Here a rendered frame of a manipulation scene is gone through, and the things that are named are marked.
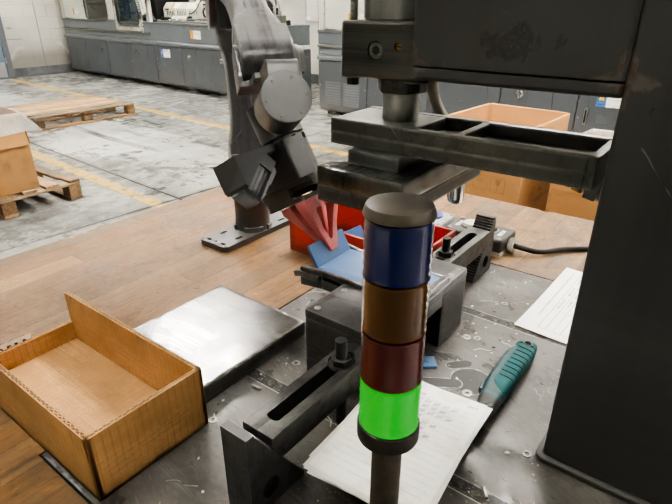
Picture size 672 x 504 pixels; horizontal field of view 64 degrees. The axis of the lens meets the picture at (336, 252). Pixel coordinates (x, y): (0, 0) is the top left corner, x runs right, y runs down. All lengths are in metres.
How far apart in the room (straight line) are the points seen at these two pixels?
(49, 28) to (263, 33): 11.42
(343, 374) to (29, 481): 0.30
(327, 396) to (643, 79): 0.35
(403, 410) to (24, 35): 11.71
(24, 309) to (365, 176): 0.54
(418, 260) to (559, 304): 0.56
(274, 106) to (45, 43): 11.49
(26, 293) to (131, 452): 0.43
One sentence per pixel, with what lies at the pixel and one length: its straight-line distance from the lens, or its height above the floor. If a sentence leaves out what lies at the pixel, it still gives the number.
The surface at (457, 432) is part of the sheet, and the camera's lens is 0.50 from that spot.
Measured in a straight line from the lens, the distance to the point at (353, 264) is 0.68.
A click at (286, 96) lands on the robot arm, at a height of 1.20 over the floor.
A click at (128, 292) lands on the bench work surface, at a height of 0.90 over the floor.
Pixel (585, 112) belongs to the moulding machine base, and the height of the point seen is 0.42.
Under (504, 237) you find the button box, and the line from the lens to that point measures 0.94.
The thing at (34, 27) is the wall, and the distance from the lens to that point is 11.99.
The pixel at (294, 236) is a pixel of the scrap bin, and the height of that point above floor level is 0.93.
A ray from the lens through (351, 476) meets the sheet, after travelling 0.46.
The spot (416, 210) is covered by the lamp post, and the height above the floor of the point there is 1.20.
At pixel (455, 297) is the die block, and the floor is 0.95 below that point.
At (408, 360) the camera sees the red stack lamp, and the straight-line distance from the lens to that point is 0.31.
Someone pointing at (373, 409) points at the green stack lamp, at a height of 1.07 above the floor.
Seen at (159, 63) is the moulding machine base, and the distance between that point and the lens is 9.34.
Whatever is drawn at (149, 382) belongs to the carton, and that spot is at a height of 0.91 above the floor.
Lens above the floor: 1.29
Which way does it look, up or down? 25 degrees down
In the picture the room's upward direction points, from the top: straight up
